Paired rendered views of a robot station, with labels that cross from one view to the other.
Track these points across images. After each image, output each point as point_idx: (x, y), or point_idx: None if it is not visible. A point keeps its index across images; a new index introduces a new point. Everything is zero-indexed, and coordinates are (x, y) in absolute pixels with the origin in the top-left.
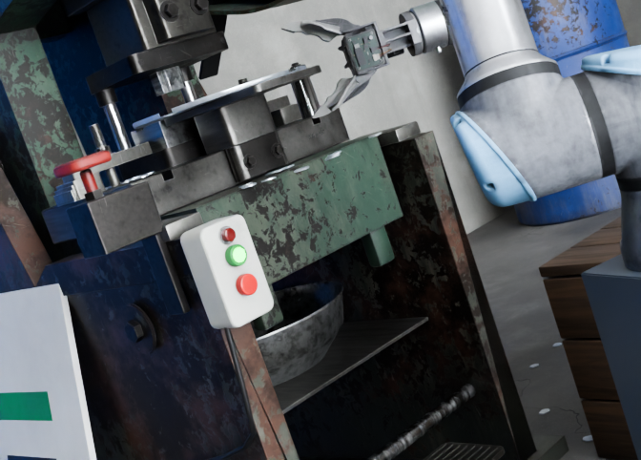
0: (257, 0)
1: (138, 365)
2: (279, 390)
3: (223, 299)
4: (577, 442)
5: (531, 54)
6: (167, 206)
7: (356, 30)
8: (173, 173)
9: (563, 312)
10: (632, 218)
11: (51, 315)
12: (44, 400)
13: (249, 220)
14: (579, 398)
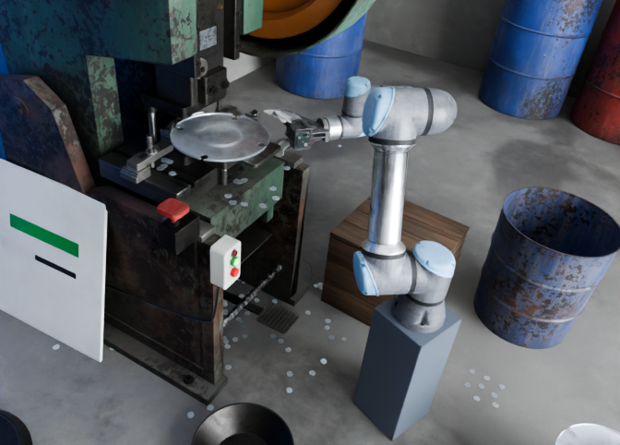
0: None
1: (147, 259)
2: None
3: (224, 280)
4: (311, 286)
5: (399, 246)
6: (188, 201)
7: (301, 126)
8: (195, 184)
9: (332, 251)
10: (405, 306)
11: (94, 215)
12: (75, 246)
13: (228, 218)
14: (311, 255)
